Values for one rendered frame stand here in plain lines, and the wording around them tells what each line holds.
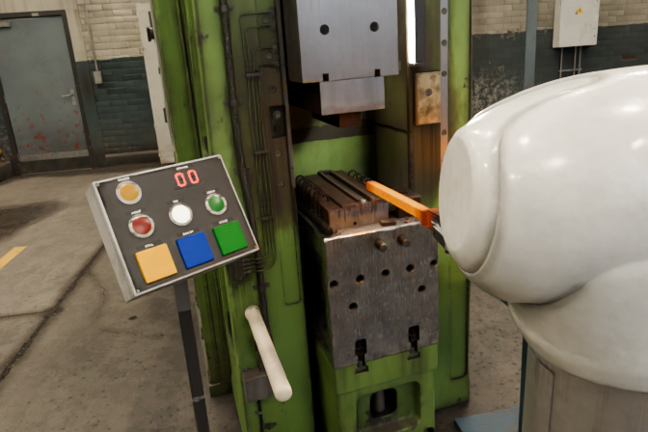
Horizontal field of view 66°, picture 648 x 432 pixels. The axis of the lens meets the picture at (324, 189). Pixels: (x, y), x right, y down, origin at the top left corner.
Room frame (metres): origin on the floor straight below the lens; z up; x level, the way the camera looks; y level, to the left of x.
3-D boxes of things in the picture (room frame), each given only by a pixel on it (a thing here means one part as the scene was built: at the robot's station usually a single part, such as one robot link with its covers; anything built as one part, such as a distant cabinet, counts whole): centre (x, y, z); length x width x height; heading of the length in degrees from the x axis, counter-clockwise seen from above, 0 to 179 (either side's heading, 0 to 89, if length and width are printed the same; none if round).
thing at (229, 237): (1.21, 0.25, 1.01); 0.07 x 0.05 x 0.07; 132
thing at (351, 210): (1.68, -0.04, 0.96); 0.42 x 0.20 x 0.09; 17
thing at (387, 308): (1.71, -0.09, 0.69); 0.56 x 0.38 x 0.45; 17
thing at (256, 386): (1.49, 0.28, 0.36); 0.09 x 0.07 x 0.12; 107
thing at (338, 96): (1.68, -0.04, 1.32); 0.42 x 0.20 x 0.10; 17
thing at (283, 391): (1.29, 0.20, 0.62); 0.44 x 0.05 x 0.05; 17
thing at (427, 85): (1.70, -0.37, 1.27); 0.09 x 0.02 x 0.17; 107
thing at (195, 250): (1.14, 0.32, 1.01); 0.07 x 0.05 x 0.07; 132
